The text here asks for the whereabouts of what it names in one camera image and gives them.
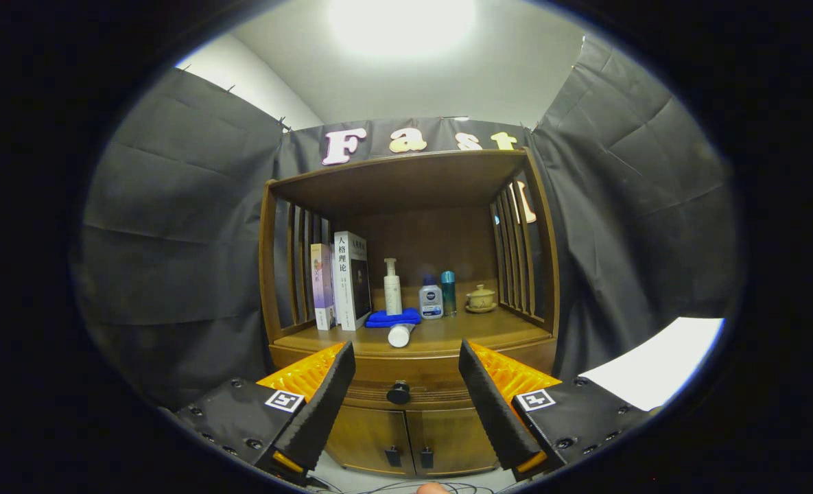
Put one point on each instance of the grey bottle with blue pump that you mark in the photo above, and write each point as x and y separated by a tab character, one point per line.
431	305

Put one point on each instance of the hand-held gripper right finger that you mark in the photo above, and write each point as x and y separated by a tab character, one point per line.
492	412

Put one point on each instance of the green and white tube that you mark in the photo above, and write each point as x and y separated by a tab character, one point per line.
399	336

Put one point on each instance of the white pump bottle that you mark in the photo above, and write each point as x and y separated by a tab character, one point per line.
393	298

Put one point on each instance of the blue folded cloth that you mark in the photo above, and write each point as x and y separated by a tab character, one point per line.
379	318

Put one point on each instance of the wooden cabinet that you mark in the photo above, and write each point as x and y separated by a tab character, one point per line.
420	240

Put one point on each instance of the purple and white book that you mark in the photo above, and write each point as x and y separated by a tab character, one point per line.
322	288

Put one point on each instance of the cream lidded teacup with saucer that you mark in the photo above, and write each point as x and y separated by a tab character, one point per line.
480	300

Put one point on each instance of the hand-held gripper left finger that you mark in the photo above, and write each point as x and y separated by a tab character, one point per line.
327	405

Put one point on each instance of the wooden countertop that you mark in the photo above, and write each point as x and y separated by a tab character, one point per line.
475	333

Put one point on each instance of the white book with portrait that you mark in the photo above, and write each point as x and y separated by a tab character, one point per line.
344	281

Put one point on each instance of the teal clear bottle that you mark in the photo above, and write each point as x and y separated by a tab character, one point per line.
449	298

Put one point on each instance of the wooden drawer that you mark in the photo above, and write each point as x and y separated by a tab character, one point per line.
433	374

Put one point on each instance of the black drawer knob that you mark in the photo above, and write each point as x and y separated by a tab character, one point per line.
398	393

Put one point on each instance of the white board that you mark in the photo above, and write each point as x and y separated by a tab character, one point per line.
653	363

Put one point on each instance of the wooden cabinet door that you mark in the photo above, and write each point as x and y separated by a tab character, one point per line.
368	439
454	439

